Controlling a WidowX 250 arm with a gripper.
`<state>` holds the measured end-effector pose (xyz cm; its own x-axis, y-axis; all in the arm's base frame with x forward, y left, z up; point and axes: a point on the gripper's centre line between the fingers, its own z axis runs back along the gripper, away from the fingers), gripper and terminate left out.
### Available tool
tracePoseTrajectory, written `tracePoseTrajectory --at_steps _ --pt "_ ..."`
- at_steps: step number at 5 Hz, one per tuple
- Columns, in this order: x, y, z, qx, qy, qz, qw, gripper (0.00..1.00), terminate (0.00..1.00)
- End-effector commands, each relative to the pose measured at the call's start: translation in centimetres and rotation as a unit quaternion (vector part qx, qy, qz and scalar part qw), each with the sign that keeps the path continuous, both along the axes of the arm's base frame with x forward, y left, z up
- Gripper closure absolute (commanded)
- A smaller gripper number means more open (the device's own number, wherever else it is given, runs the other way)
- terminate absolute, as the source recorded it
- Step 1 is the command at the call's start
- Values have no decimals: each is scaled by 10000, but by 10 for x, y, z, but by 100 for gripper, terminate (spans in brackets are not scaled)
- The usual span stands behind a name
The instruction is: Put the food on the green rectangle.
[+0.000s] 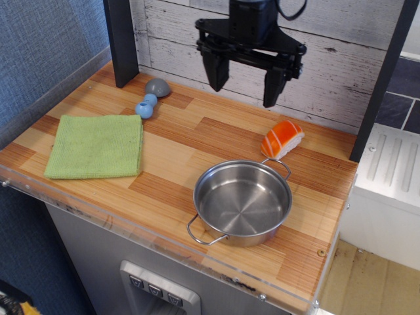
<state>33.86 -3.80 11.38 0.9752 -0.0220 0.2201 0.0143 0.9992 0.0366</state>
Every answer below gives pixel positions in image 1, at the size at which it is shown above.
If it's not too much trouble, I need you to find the orange salmon sushi toy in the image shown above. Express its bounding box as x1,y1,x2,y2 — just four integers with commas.
260,120,305,160

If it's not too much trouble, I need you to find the black right upright post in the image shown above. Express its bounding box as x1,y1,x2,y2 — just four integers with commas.
349,0,419,162

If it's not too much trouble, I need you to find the grey dispenser button panel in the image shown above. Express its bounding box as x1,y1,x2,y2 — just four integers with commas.
119,260,201,314

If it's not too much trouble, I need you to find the grey dome toy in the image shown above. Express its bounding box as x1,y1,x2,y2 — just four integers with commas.
145,78,171,98

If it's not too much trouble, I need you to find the green cloth rag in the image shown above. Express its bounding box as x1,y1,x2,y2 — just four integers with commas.
44,115,142,179

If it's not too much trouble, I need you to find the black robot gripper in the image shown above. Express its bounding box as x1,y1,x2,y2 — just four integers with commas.
196,1,307,108

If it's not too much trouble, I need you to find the black upright post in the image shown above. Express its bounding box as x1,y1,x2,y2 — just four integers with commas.
349,0,419,162
103,0,139,88

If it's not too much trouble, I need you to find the black left upright post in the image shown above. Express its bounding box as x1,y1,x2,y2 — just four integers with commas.
103,0,139,88

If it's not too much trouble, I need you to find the stainless steel pot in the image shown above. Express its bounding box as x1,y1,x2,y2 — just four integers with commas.
193,159,293,247

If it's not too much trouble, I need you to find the white ridged side unit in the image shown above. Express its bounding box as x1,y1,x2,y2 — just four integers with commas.
339,124,419,269

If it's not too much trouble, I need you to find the blue dumbbell toy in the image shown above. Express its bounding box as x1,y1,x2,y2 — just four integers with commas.
135,93,158,119

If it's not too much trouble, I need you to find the yellow black object corner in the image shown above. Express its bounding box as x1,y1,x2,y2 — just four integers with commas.
1,292,41,315

